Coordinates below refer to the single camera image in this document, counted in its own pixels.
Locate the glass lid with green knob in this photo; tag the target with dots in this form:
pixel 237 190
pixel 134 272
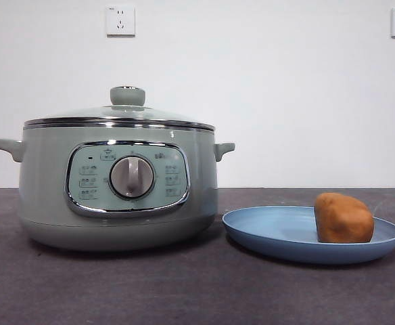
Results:
pixel 127 111

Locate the brown potato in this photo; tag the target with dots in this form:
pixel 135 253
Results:
pixel 344 220

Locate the blue round plate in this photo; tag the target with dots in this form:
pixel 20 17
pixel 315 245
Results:
pixel 268 227

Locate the pale green electric steamer pot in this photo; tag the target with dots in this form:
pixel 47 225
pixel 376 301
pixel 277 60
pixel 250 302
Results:
pixel 45 189

